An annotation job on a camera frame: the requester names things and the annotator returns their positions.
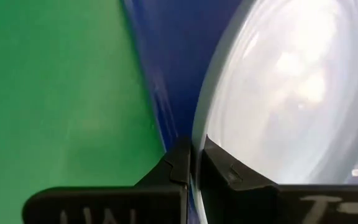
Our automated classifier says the teal plate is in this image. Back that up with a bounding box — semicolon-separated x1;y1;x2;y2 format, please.
191;0;358;224

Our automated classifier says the dark blue tray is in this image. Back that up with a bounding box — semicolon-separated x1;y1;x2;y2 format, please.
121;0;358;224

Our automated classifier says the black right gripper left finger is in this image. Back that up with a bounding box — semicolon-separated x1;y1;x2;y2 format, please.
22;136;193;224

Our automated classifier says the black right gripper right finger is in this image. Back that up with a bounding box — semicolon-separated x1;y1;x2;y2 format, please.
198;134;358;224

